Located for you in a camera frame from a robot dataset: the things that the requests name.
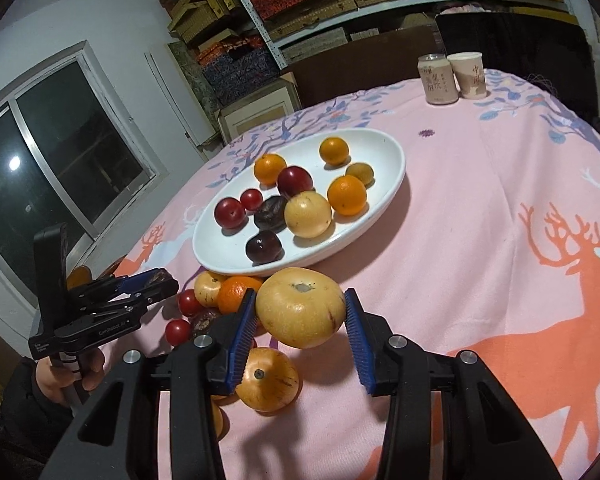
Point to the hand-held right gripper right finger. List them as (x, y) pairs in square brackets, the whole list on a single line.
[(357, 340)]

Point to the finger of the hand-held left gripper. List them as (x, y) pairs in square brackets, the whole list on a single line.
[(145, 284), (117, 310)]

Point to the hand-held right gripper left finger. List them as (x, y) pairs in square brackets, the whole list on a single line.
[(245, 340)]

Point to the dark brown water chestnut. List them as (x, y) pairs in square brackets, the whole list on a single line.
[(271, 213), (154, 277), (204, 320)]

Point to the small red plum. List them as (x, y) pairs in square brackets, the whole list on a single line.
[(189, 302), (250, 199), (178, 331)]

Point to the small yellow passion fruit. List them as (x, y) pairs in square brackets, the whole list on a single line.
[(207, 287)]

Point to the dark purple plum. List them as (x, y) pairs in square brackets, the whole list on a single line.
[(263, 246)]

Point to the large orange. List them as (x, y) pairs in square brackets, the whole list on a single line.
[(347, 195)]

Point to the small yellow-green orange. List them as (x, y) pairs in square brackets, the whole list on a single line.
[(360, 172)]

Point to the white oval plate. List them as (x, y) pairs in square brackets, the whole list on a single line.
[(380, 160)]

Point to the person's left forearm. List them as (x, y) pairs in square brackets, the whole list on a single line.
[(20, 410)]

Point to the person's left hand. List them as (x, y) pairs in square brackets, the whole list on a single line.
[(50, 380)]

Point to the wooden chair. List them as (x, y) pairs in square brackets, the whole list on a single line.
[(80, 276)]

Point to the white framed window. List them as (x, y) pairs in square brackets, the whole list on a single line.
[(55, 150)]

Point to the pink deer print tablecloth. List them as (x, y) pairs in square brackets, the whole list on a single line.
[(455, 210)]

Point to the white leaning board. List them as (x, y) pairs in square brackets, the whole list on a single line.
[(180, 95)]

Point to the beige framed cabinet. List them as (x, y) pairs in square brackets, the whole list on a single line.
[(255, 110)]

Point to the grey stone slab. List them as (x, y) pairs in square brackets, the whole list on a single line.
[(192, 75)]

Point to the pile of woven gift boxes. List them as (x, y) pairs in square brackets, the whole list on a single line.
[(230, 65)]

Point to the beige drink can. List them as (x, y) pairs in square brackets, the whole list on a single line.
[(437, 80)]

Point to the brown wooden board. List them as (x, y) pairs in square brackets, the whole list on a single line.
[(355, 67)]

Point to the beige paper cup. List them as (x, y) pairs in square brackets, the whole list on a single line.
[(469, 75)]

